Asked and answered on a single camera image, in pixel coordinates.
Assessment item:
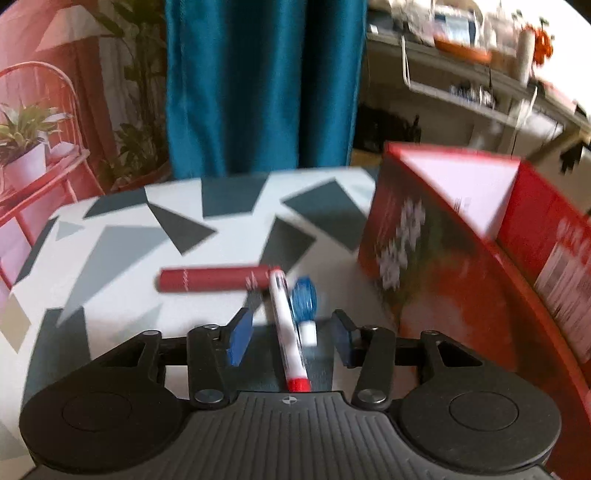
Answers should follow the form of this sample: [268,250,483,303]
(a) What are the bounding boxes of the red tube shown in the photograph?
[157,265,273,294]

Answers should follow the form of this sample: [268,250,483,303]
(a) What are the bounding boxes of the white roll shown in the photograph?
[514,28,536,85]

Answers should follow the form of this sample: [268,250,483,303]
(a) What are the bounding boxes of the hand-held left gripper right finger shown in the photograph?
[331,309,485,409]

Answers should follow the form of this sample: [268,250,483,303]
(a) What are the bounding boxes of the orange tray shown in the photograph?
[434,37,493,64]

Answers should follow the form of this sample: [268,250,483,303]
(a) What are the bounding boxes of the cluttered grey shelf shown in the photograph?
[367,28,591,141]

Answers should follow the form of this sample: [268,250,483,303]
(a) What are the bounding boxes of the wall poster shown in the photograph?
[0,0,174,296]

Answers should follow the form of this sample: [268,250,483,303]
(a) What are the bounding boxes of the teal curtain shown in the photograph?
[164,0,370,179]

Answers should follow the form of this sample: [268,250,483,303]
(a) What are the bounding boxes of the white marker with red cap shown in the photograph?
[268,269,313,393]

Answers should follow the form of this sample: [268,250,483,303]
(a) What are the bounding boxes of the orange flowers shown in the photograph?
[533,27,555,64]

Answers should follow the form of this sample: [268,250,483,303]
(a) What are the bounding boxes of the red cardboard box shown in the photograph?
[358,142,591,480]

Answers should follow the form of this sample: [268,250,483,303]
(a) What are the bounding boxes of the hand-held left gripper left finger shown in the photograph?
[99,307,256,409]

